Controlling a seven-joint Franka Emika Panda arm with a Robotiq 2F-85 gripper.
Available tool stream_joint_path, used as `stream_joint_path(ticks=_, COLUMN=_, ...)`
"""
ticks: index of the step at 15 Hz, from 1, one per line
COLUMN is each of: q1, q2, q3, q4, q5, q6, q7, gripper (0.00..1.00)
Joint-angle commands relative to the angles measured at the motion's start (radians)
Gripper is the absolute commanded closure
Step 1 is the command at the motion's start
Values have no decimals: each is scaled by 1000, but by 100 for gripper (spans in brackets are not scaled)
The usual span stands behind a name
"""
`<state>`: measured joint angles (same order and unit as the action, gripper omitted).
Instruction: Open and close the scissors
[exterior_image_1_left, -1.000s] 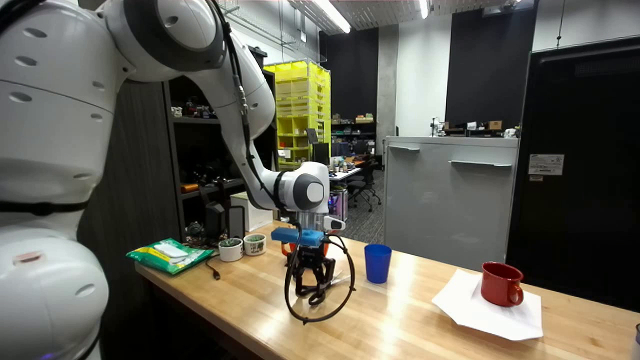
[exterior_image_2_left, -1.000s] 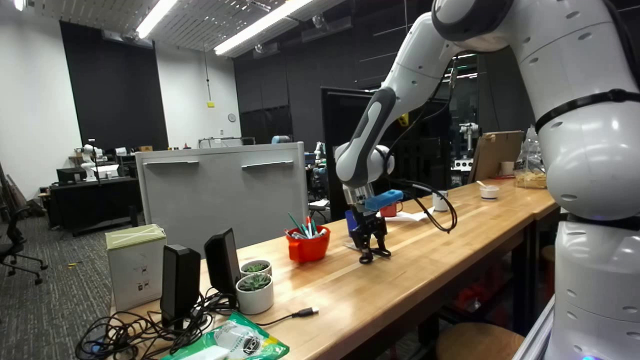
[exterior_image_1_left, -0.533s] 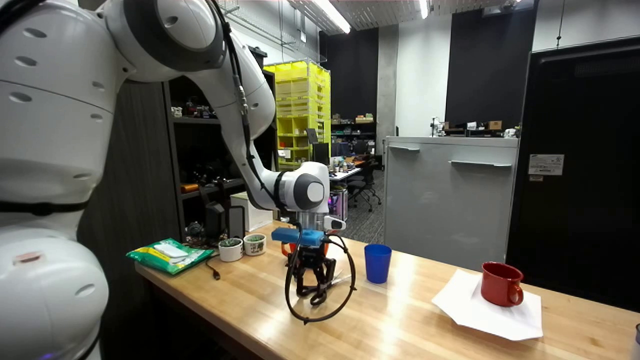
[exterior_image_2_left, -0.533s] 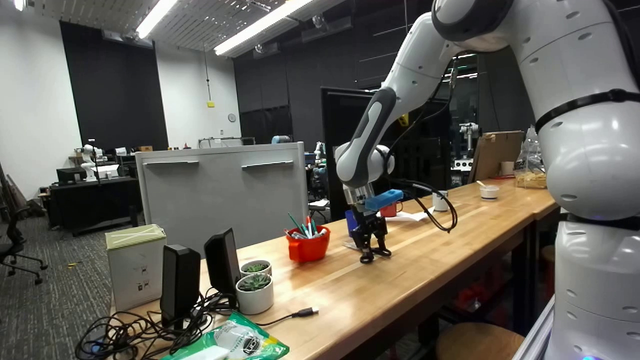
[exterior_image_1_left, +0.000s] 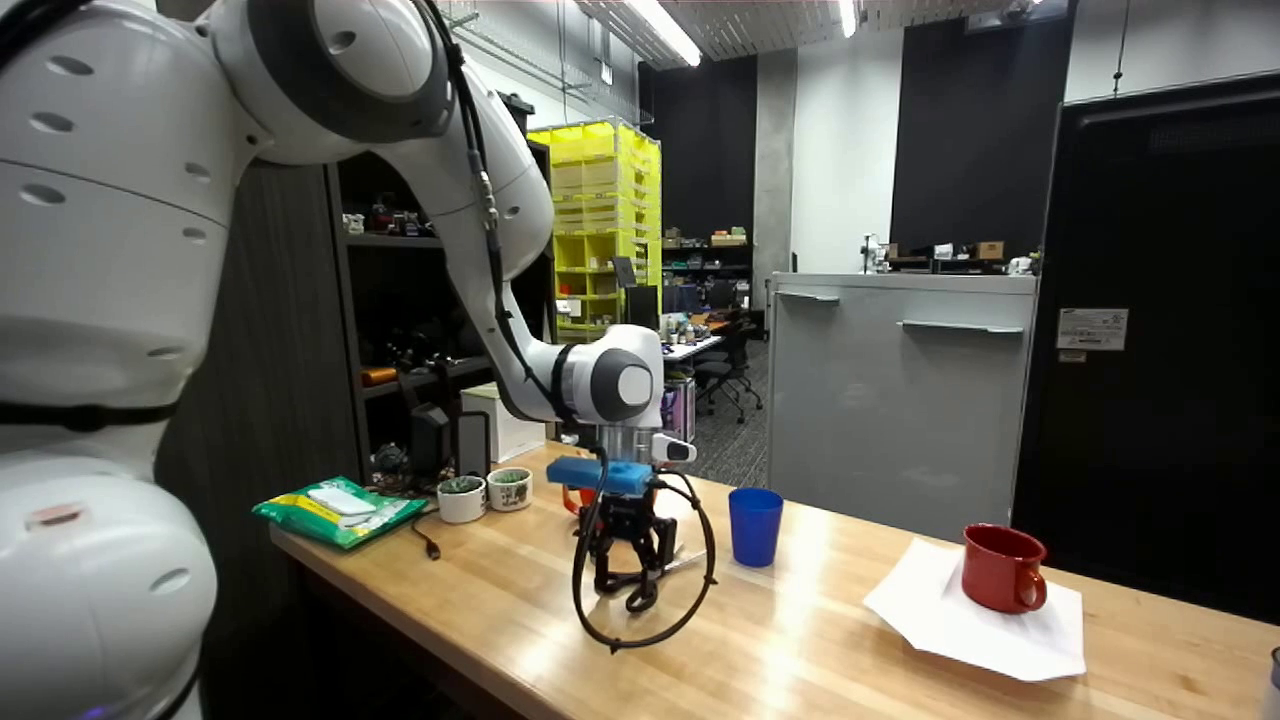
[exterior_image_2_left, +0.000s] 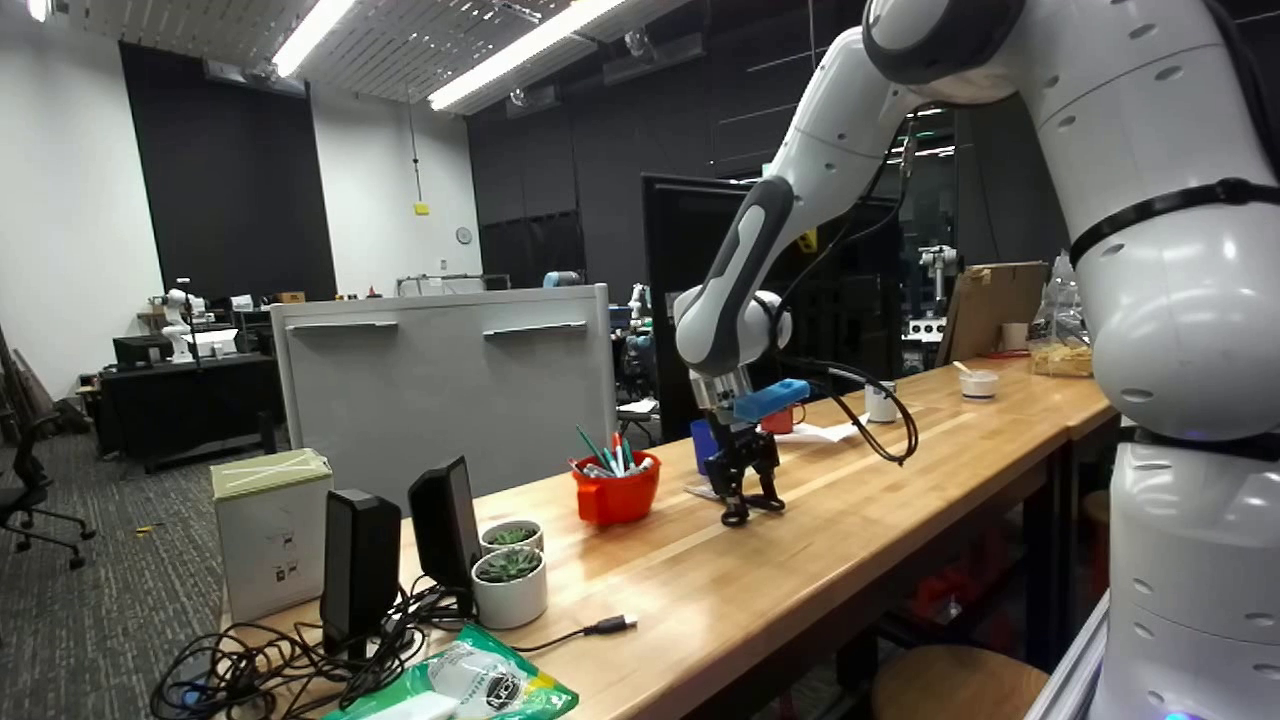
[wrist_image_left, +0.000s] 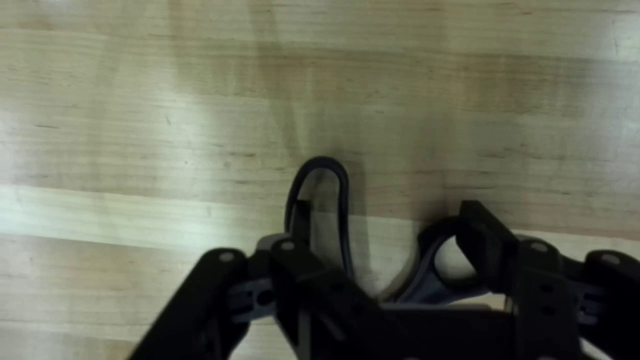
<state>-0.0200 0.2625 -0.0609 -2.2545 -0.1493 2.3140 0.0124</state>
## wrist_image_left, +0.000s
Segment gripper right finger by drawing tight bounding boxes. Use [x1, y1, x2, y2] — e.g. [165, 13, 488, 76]
[456, 200, 640, 360]

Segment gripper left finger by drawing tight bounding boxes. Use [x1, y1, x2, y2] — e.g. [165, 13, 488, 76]
[127, 199, 382, 360]

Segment black grey handled scissors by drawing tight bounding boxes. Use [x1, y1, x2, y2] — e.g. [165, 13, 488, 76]
[256, 156, 502, 307]

